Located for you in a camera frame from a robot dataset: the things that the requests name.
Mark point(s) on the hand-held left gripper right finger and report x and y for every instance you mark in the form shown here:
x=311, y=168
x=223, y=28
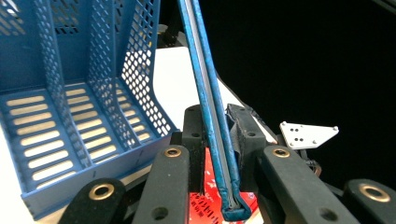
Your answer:
x=249, y=137

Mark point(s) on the red picture book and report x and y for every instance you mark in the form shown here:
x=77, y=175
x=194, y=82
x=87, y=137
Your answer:
x=202, y=211

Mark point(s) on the blue picture book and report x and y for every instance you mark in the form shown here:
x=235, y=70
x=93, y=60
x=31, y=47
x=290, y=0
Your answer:
x=236, y=214

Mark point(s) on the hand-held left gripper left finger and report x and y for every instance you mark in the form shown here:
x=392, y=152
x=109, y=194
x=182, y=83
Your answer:
x=196, y=127

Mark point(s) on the blue plastic file rack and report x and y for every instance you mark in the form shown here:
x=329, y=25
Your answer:
x=40, y=71

